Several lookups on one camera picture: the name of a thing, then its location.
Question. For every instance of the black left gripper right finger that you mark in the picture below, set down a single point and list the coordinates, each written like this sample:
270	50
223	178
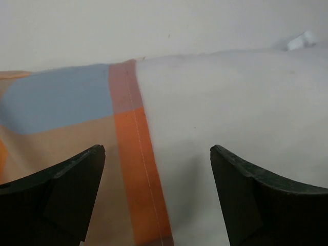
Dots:
260	207

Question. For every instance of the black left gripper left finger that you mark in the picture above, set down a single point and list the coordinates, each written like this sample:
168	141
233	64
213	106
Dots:
52	206

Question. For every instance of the orange blue checked pillowcase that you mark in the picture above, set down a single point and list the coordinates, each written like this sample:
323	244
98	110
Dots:
50	116

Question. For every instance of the white pillow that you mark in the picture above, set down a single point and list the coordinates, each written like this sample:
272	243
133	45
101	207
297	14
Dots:
268	106

